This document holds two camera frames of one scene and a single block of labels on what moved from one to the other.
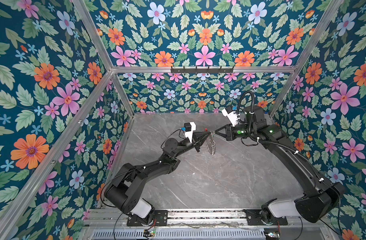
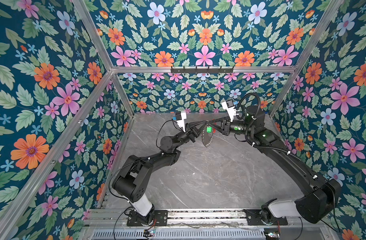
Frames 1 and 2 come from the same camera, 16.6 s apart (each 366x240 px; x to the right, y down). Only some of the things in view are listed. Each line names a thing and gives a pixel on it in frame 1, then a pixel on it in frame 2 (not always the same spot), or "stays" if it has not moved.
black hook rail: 202,71 stays
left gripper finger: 205,140 to 200,133
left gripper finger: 203,136 to 200,124
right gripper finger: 224,127 to 216,122
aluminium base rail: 176,218 stays
